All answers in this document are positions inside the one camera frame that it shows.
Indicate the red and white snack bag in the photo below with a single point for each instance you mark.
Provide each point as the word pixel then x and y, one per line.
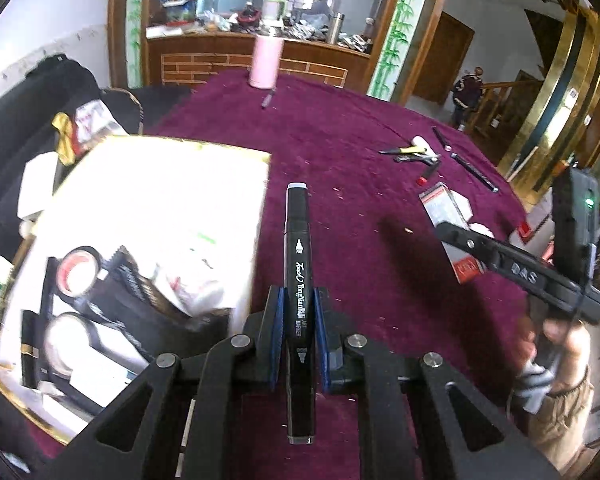
pixel 92 125

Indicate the dark pen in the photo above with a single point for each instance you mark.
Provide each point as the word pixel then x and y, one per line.
pixel 267 100

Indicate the wooden door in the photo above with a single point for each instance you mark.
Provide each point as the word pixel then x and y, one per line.
pixel 445 50

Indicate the black cushion gold trim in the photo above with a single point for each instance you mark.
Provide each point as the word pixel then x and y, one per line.
pixel 125 110

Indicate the black tape roll red core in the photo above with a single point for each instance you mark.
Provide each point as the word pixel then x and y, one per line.
pixel 77 275

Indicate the gold-rimmed white box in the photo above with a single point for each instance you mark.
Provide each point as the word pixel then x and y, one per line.
pixel 180 195

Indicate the clear plastic box red label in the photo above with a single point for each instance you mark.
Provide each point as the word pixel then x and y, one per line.
pixel 442 205

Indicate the maroon velvet tablecloth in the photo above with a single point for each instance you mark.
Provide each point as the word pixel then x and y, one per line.
pixel 360 200

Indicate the short black pen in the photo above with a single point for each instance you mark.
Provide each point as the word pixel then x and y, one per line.
pixel 441 137

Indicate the steel thermos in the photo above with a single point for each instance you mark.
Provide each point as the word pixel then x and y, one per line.
pixel 336 27

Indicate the bamboo painted panel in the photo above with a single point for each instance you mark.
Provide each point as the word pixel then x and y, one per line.
pixel 400 30
pixel 136 20

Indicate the black foil pouch gold pattern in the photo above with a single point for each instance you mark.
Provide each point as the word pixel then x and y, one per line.
pixel 127 275

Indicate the pink thermos bottle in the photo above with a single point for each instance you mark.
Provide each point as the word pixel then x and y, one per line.
pixel 266 62

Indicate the black pen red cap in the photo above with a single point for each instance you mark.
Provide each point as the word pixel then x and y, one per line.
pixel 429 171

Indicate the white cardboard sheet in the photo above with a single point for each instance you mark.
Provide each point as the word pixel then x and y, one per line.
pixel 37 185

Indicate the white bottle red label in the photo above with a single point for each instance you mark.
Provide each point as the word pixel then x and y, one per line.
pixel 195 290

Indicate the person's right hand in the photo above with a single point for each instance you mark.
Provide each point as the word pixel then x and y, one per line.
pixel 572 355

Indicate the black marker white ends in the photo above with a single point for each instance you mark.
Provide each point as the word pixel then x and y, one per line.
pixel 298 260

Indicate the long black pen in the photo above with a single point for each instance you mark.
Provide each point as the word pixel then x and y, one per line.
pixel 475 172

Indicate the crumpled white tissue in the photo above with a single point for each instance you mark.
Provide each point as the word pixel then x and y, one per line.
pixel 480 230

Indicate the black tape roll white core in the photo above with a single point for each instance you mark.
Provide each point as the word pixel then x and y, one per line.
pixel 70 345

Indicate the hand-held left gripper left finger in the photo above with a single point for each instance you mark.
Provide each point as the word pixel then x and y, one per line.
pixel 277 340

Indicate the black lipstick gold band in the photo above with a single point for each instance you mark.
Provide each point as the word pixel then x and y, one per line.
pixel 31 350

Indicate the wooden stair railing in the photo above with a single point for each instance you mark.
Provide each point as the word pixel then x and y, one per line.
pixel 505 105

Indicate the black leather sofa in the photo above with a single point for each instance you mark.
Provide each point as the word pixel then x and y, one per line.
pixel 40 100

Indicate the wooden counter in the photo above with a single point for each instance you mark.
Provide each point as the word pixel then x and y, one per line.
pixel 205 60

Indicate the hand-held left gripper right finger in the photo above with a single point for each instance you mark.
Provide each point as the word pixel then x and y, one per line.
pixel 321 340

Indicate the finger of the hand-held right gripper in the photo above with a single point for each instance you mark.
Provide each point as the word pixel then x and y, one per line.
pixel 472 246

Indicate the gold door frame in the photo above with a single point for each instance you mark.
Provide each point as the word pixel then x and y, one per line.
pixel 560 100

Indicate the yellow snack bag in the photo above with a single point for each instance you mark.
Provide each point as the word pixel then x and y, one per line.
pixel 65 135

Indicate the small white tube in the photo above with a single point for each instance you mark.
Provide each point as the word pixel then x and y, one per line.
pixel 420 142

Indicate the white tumbler green lid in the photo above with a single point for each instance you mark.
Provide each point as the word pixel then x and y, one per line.
pixel 273 7

